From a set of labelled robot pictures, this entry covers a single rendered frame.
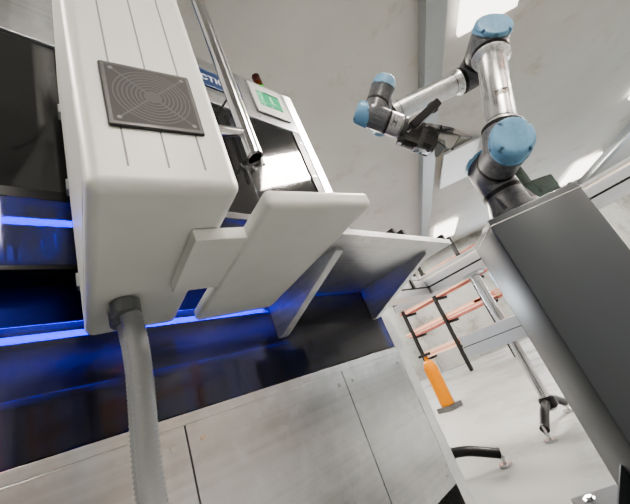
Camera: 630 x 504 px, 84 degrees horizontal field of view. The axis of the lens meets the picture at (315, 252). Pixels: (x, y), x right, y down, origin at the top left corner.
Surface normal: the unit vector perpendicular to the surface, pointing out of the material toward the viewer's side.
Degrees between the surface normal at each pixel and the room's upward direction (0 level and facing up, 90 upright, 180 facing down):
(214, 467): 90
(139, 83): 90
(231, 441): 90
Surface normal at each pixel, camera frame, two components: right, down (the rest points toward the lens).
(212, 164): 0.47, -0.50
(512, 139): -0.14, -0.22
